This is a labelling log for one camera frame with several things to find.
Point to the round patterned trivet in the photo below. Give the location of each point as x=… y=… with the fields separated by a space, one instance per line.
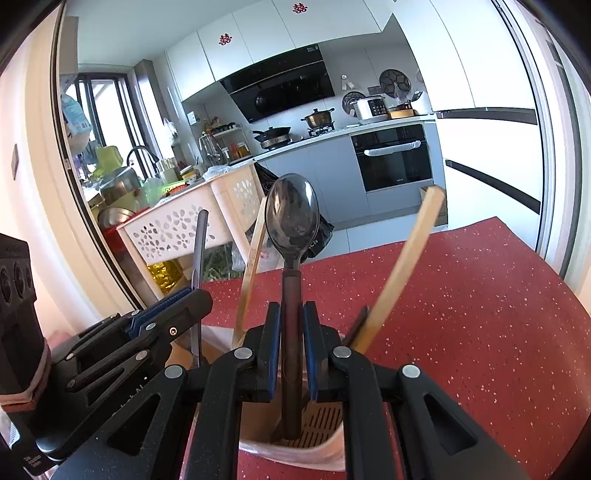
x=348 y=99

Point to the gold foil package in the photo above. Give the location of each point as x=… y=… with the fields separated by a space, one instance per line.
x=164 y=277

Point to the plain wooden chopstick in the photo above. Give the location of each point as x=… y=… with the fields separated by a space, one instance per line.
x=251 y=267
x=411 y=254

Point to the black built-in oven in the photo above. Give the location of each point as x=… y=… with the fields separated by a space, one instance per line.
x=392 y=166

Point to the white plastic bag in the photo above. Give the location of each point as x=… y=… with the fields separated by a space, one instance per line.
x=217 y=172

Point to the large metal pot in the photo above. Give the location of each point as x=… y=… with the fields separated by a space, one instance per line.
x=120 y=182

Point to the grey wall plate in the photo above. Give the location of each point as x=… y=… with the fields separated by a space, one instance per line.
x=15 y=161

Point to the small wooden box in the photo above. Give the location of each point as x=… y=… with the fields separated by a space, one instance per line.
x=402 y=110

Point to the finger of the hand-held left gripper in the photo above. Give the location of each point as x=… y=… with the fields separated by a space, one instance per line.
x=184 y=318
x=157 y=304

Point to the black wok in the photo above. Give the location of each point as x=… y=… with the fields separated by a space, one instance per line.
x=272 y=134

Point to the black kitchen faucet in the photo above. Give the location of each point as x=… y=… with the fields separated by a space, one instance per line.
x=138 y=150

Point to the black range hood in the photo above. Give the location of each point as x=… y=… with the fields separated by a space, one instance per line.
x=277 y=90

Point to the blue white packet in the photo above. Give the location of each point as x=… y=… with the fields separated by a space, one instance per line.
x=76 y=117

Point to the white flower-cutout storage cart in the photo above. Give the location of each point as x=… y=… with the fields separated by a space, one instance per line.
x=166 y=221

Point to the white upper kitchen cabinets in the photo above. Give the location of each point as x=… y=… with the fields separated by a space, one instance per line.
x=240 y=41

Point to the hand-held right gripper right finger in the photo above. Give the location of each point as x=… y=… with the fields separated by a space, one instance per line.
x=310 y=360

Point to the silver rice cooker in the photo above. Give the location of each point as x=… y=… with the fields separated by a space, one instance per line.
x=371 y=108

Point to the open cardboard box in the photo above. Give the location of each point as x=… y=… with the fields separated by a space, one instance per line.
x=441 y=217

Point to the round black hanging rack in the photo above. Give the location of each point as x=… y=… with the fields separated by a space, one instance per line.
x=395 y=82

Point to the white plastic utensil holder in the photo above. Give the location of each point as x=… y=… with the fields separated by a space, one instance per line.
x=295 y=457

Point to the green plastic container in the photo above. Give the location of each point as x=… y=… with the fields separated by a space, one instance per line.
x=108 y=161

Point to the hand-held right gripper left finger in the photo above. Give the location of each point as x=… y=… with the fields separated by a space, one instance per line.
x=273 y=360

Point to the red paper-cut sticker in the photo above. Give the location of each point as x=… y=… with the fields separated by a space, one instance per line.
x=299 y=7
x=225 y=39

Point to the gas stove burner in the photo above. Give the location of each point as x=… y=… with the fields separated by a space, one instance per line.
x=323 y=131

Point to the white wall hook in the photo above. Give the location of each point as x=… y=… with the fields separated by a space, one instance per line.
x=346 y=83

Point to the dark metal spoon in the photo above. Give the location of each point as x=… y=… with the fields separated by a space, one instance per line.
x=293 y=217

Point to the spice rack with bottles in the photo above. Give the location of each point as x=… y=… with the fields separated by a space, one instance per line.
x=228 y=141

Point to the metal stockpot with lid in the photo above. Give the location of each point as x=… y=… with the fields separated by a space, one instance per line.
x=318 y=120

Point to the white refrigerator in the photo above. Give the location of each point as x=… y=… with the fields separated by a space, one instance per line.
x=489 y=152

